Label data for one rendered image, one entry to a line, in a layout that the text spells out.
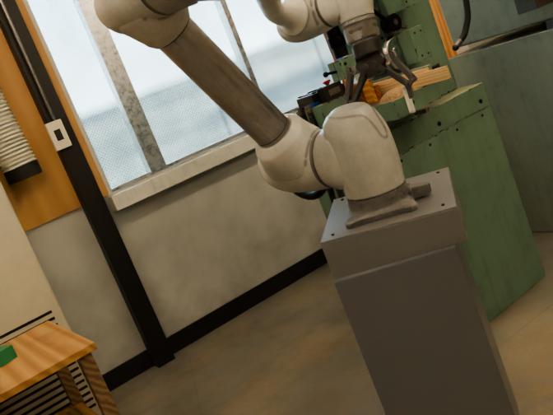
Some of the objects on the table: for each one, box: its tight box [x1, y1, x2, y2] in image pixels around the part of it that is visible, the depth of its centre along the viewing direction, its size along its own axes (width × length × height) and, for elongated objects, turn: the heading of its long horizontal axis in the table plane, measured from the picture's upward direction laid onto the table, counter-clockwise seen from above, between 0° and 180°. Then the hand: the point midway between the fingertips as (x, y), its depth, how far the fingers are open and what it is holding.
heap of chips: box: [377, 86, 420, 105], centre depth 221 cm, size 8×12×3 cm
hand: (387, 116), depth 180 cm, fingers open, 13 cm apart
